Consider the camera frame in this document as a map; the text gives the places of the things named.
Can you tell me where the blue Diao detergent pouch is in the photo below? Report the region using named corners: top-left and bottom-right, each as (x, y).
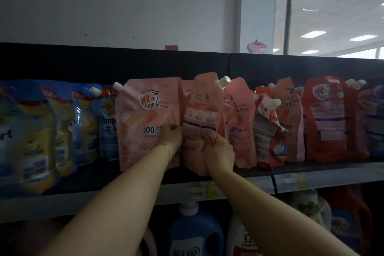
top-left (364, 78), bottom-right (384, 158)

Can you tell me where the grey vertical pole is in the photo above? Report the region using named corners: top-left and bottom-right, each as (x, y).
top-left (282, 0), bottom-right (297, 56)

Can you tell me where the person's left hand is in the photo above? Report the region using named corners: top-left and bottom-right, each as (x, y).
top-left (157, 124), bottom-right (184, 161)

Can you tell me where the pink bagged item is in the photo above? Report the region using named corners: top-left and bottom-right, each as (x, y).
top-left (246, 40), bottom-right (268, 54)

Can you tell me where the pink detergent jug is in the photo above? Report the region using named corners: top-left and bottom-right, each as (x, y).
top-left (140, 225), bottom-right (159, 256)

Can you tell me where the person's left forearm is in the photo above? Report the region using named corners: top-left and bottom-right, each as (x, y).
top-left (42, 144), bottom-right (172, 256)

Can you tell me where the dark metal shelf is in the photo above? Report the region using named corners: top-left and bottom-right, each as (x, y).
top-left (0, 42), bottom-right (384, 256)

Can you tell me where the person's right hand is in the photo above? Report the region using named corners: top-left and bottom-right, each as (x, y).
top-left (201, 134), bottom-right (237, 176)

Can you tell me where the white detergent jug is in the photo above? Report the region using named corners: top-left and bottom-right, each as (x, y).
top-left (226, 213), bottom-right (265, 256)
top-left (289, 189), bottom-right (333, 233)

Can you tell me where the yellow price label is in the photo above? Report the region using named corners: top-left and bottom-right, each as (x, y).
top-left (278, 174), bottom-right (310, 191)
top-left (187, 182), bottom-right (220, 202)

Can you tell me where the blue detergent jug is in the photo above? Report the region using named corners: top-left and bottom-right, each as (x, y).
top-left (167, 201), bottom-right (226, 256)

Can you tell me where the person's right forearm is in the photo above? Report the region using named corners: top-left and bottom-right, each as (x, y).
top-left (209, 165), bottom-right (358, 256)

